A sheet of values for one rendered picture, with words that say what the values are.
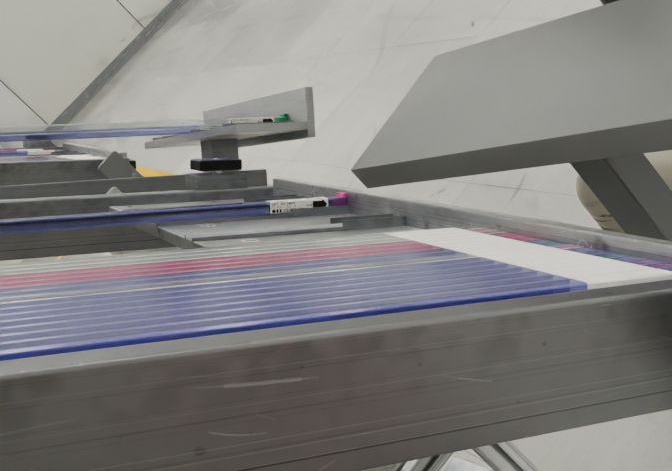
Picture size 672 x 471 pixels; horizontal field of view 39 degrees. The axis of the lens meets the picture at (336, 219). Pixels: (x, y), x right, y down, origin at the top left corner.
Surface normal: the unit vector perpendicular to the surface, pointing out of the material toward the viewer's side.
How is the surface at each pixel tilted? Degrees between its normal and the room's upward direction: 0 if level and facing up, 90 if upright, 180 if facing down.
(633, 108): 0
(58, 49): 90
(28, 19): 90
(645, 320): 90
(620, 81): 0
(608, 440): 0
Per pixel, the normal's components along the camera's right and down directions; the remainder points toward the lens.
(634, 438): -0.64, -0.67
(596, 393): 0.43, 0.10
